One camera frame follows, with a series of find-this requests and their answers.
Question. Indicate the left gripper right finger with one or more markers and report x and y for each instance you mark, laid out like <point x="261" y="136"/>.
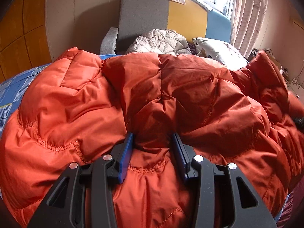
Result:
<point x="224" y="197"/>

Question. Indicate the blue plaid bed sheet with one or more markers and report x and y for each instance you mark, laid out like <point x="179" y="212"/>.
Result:
<point x="14" y="85"/>

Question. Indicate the white printed pillow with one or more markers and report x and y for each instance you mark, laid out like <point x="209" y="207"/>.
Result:
<point x="220" y="51"/>

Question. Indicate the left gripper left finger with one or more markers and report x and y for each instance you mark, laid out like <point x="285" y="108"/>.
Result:
<point x="85" y="191"/>

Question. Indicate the beige quilted jacket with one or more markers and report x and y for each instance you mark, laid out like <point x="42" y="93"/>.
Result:
<point x="161" y="42"/>

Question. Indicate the orange puffer jacket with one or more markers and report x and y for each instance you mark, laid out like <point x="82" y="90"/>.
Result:
<point x="243" y="116"/>

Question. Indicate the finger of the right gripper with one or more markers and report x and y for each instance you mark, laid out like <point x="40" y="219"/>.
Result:
<point x="299" y="122"/>

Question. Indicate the grey yellow blue headboard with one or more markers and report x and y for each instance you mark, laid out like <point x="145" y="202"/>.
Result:
<point x="190" y="20"/>

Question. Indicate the grey bed side rail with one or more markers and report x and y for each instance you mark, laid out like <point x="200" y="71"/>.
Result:
<point x="108" y="44"/>

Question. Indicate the pink striped curtain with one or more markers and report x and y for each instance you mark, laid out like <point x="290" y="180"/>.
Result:
<point x="246" y="17"/>

